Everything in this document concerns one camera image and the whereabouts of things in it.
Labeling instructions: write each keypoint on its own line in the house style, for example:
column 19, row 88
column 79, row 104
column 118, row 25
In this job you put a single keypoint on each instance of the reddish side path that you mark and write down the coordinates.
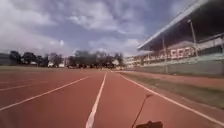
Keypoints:
column 186, row 79

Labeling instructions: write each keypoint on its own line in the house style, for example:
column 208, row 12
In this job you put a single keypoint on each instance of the dark low building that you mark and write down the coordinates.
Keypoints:
column 6, row 59

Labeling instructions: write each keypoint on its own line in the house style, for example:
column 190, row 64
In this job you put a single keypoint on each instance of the red running track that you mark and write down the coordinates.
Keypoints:
column 66, row 103

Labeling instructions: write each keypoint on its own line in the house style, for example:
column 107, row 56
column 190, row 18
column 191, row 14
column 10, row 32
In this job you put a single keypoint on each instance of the pale multi-storey building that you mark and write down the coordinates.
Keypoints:
column 131, row 61

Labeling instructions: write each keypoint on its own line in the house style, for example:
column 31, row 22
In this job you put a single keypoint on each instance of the yellow building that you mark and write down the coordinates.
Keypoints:
column 115, row 62

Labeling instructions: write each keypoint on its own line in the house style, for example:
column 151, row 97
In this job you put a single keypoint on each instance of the roofed grandstand building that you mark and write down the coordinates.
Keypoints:
column 186, row 36

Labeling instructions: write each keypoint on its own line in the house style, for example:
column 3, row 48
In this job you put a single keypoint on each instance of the robot's own part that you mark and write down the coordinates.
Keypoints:
column 150, row 125

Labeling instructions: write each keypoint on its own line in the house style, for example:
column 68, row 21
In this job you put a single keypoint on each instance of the row of trees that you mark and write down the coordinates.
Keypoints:
column 86, row 59

